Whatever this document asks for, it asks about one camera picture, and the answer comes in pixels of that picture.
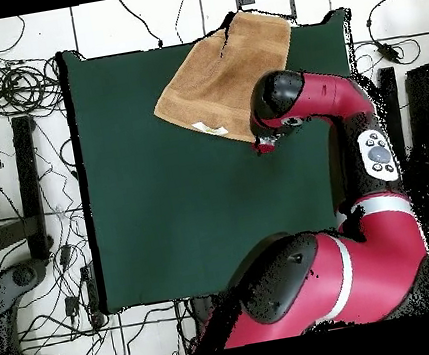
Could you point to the tan terry towel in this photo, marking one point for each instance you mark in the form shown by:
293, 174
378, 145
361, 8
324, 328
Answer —
219, 83

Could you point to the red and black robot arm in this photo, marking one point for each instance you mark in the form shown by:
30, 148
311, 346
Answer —
368, 269

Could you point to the dark green table cloth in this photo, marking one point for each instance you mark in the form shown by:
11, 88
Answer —
164, 214

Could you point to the black stand leg bar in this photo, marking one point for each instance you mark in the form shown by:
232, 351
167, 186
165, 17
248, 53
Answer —
390, 95
28, 176

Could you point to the black power strip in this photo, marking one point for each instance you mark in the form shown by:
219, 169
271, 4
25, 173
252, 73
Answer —
91, 295

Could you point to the small black power adapter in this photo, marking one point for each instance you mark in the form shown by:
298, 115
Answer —
71, 306

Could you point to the dark stand base foot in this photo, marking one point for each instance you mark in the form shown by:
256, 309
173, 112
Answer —
24, 275

